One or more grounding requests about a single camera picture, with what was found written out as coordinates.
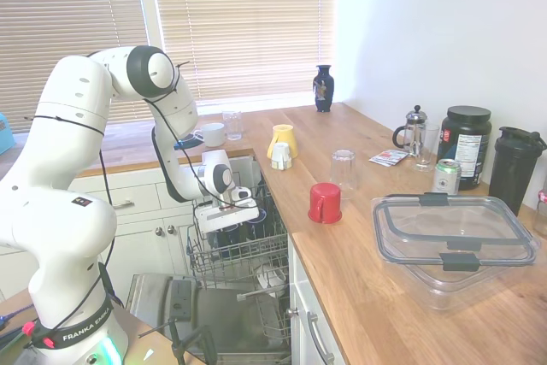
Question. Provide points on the wide white cup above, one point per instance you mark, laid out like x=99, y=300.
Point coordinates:
x=213, y=134

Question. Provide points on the black protein powder tub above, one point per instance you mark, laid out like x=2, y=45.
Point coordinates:
x=468, y=147

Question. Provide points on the open dishwasher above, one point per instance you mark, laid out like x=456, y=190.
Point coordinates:
x=222, y=322

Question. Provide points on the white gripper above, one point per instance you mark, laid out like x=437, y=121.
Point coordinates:
x=226, y=217

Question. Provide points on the lower dishwasher rack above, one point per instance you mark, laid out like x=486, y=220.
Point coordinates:
x=273, y=324

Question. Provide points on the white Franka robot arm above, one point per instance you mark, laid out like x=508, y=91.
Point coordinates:
x=64, y=95

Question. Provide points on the silver green drink can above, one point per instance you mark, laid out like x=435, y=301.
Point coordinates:
x=446, y=177

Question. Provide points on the light blue box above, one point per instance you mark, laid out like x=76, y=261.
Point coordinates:
x=4, y=134

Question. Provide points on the clear plastic lidded container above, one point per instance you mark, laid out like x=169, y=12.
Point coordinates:
x=448, y=228

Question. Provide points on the red white sachet packet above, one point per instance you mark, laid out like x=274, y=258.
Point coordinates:
x=394, y=154

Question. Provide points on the glass French press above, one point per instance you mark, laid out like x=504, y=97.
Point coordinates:
x=416, y=134

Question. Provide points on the black shaker bottle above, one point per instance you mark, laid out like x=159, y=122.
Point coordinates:
x=513, y=172

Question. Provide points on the silver cabinet knob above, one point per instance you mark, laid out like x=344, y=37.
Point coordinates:
x=292, y=311
x=172, y=229
x=159, y=231

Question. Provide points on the dark blue plate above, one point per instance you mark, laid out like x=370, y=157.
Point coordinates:
x=190, y=142

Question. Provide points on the dark blue painted vase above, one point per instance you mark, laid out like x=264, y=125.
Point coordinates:
x=323, y=91

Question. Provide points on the tall clear glass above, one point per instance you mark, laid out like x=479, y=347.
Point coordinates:
x=427, y=155

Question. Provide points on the red mug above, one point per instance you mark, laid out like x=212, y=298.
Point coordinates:
x=327, y=204

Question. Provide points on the white bowl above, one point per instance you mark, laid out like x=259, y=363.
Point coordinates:
x=269, y=277

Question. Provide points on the upturned clear glass tumbler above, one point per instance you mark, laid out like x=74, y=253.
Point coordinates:
x=343, y=168

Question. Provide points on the clear drinking glass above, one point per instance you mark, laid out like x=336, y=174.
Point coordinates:
x=232, y=125

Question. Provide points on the small white patterned mug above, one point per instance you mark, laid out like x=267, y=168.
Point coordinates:
x=280, y=153

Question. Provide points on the wooden window blind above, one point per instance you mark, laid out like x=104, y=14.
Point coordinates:
x=243, y=27
x=64, y=6

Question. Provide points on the yellow mug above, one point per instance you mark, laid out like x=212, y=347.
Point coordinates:
x=284, y=134

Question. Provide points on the black camera tripod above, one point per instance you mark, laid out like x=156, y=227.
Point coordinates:
x=209, y=341

